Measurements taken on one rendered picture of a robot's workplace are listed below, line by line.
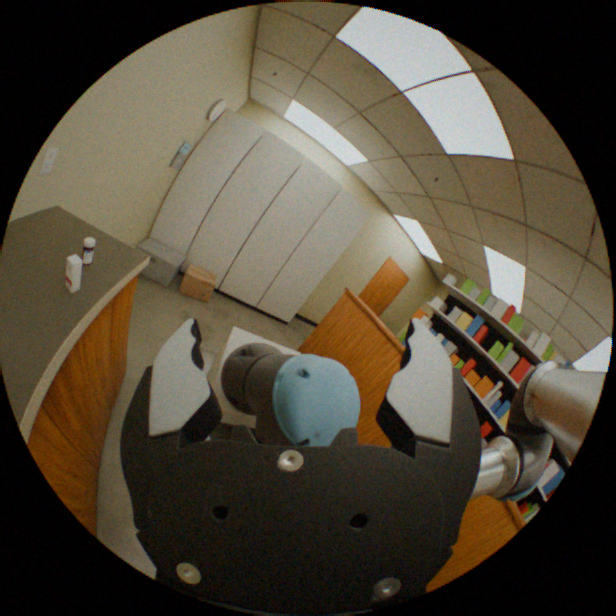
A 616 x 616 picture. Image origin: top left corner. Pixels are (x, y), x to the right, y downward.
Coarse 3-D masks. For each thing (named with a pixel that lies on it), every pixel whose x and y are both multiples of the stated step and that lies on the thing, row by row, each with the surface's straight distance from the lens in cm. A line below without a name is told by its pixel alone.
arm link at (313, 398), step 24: (264, 360) 30; (288, 360) 24; (312, 360) 23; (264, 384) 25; (288, 384) 21; (312, 384) 21; (336, 384) 24; (264, 408) 25; (288, 408) 20; (312, 408) 21; (336, 408) 24; (264, 432) 26; (288, 432) 22; (312, 432) 22; (336, 432) 24
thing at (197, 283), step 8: (192, 264) 267; (192, 272) 249; (200, 272) 258; (208, 272) 267; (184, 280) 245; (192, 280) 243; (200, 280) 242; (208, 280) 248; (184, 288) 250; (192, 288) 248; (200, 288) 246; (208, 288) 246; (192, 296) 255; (200, 296) 252; (208, 296) 252
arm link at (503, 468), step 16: (512, 432) 42; (528, 432) 41; (544, 432) 42; (496, 448) 40; (512, 448) 39; (528, 448) 41; (544, 448) 43; (496, 464) 38; (512, 464) 39; (528, 464) 41; (544, 464) 46; (480, 480) 36; (496, 480) 38; (512, 480) 40; (528, 480) 45; (496, 496) 43; (512, 496) 46
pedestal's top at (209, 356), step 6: (204, 354) 56; (210, 354) 57; (216, 354) 58; (204, 360) 55; (210, 360) 56; (204, 366) 54; (210, 366) 54; (216, 426) 45; (222, 426) 46; (228, 426) 46; (216, 432) 45; (222, 432) 45; (228, 432) 46; (252, 432) 48; (210, 438) 44; (216, 438) 44; (222, 438) 45; (228, 438) 45
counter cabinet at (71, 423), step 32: (128, 288) 91; (96, 320) 73; (128, 320) 111; (96, 352) 82; (64, 384) 66; (96, 384) 94; (64, 416) 71; (96, 416) 105; (32, 448) 59; (64, 448) 77; (96, 448) 116; (64, 480) 81; (96, 480) 125
